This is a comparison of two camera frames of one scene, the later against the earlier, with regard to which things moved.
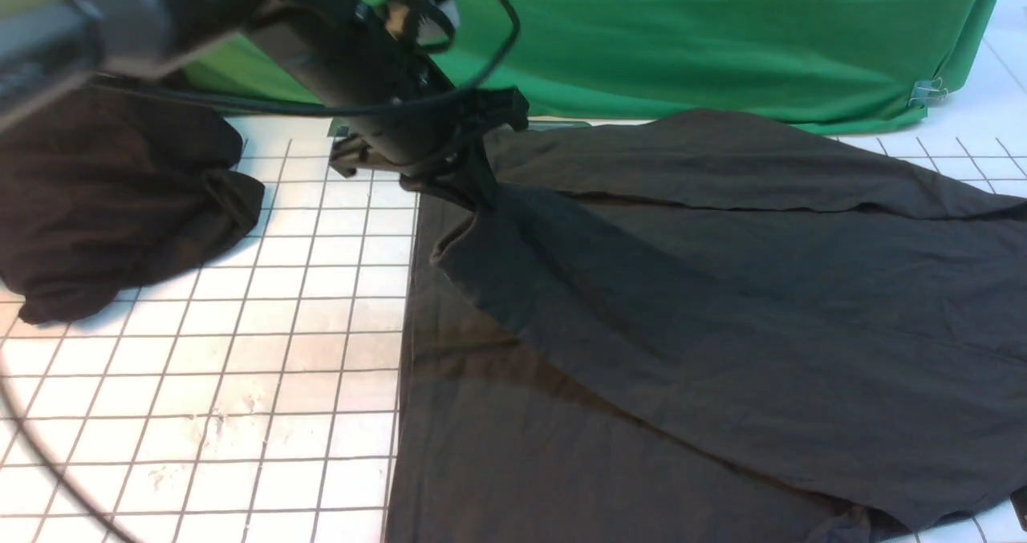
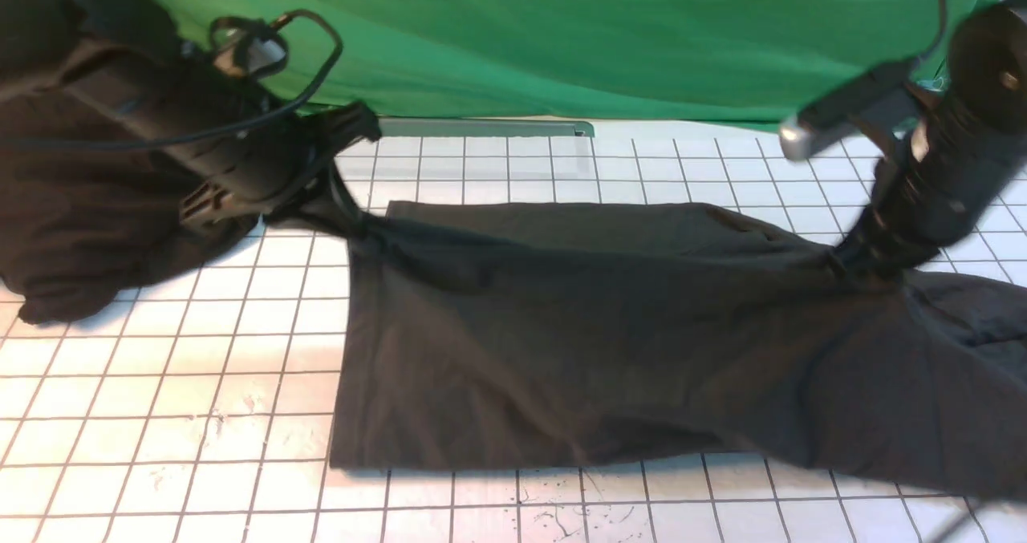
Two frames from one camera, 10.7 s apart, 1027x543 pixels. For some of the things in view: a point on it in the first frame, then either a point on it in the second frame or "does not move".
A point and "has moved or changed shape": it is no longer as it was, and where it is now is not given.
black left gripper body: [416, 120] to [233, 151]
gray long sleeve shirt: [688, 327] has moved or changed shape
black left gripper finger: [464, 177] to [331, 200]
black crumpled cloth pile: [103, 196] does not move
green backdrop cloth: [841, 47] does not move
